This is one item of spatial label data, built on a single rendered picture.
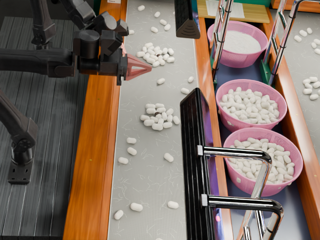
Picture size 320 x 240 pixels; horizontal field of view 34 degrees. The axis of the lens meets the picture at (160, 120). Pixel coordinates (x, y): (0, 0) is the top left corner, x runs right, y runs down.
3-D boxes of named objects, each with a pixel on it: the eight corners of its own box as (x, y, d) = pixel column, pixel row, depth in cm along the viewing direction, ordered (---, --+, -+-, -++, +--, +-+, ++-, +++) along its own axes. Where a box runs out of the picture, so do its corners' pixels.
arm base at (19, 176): (35, 123, 175) (14, 122, 175) (28, 166, 161) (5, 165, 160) (36, 140, 181) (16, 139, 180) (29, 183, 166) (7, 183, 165)
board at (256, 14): (198, 17, 236) (198, 15, 236) (196, 0, 248) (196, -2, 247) (269, 23, 239) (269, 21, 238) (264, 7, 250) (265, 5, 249)
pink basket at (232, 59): (236, 80, 219) (241, 61, 213) (191, 49, 232) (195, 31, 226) (275, 59, 234) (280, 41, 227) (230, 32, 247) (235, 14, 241)
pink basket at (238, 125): (231, 150, 187) (236, 130, 180) (200, 103, 204) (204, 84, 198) (293, 136, 196) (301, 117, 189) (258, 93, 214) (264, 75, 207)
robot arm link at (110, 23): (121, 23, 193) (103, -5, 190) (109, 33, 187) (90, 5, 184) (102, 35, 201) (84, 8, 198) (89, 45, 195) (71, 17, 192)
